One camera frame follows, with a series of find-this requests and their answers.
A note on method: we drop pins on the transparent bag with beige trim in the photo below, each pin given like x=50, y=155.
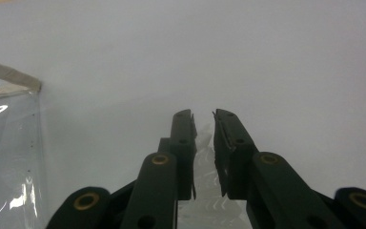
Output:
x=9, y=143

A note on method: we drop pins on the white table cover sheet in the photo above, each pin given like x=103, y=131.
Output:
x=267, y=63

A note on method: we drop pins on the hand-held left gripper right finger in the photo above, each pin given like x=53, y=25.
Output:
x=233, y=152

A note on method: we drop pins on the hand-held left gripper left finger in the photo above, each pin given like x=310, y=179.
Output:
x=184, y=152

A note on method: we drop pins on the white feather shuttlecock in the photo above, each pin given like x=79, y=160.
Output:
x=203, y=178

